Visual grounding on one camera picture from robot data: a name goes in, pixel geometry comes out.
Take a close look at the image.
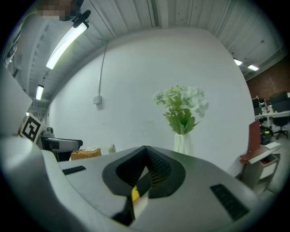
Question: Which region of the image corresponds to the long ceiling light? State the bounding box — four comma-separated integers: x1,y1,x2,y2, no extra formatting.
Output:
46,21,90,70

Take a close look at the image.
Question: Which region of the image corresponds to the black box with yellow lining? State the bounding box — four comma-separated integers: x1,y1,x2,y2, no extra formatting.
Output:
130,164,152,203

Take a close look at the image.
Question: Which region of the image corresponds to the wicker basket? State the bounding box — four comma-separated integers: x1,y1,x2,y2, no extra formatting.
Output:
70,148,102,161

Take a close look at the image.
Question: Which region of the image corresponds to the black office chair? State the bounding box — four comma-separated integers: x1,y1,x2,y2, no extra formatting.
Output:
271,92,290,140

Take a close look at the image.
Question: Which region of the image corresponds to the black yellow floor machine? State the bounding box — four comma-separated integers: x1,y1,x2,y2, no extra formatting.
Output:
260,126,274,145

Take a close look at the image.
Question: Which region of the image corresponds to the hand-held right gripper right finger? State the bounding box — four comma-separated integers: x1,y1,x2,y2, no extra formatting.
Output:
126,145,259,232

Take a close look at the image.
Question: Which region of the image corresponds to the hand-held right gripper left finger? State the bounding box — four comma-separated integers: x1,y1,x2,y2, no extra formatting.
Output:
42,145,147,232

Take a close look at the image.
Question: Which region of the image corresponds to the white green flower bouquet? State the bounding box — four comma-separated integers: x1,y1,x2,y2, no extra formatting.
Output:
153,85,209,135

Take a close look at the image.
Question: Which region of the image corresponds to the grey wall conduit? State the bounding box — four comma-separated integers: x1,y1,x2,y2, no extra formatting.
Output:
98,42,109,97

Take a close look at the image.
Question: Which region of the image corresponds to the black head camera mount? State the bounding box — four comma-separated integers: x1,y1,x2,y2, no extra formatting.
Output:
61,0,92,23

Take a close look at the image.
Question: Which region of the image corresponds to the grey shelf red-brown top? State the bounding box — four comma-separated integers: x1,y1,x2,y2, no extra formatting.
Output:
239,119,282,189

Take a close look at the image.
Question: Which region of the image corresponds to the short ceiling light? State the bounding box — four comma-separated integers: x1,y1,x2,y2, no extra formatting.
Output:
35,84,44,101

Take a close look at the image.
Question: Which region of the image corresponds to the white office desk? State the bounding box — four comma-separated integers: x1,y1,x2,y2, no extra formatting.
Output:
254,110,290,127

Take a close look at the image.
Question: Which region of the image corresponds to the white ribbed vase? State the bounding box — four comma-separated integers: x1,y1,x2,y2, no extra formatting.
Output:
174,133,194,156

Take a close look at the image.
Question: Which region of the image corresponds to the person's head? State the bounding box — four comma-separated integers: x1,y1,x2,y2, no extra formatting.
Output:
37,0,77,21

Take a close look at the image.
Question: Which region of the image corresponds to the white curved table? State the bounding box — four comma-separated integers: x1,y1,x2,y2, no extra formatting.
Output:
133,196,150,218

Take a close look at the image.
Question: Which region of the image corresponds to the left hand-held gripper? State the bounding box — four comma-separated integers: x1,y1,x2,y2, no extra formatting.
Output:
19,114,83,162

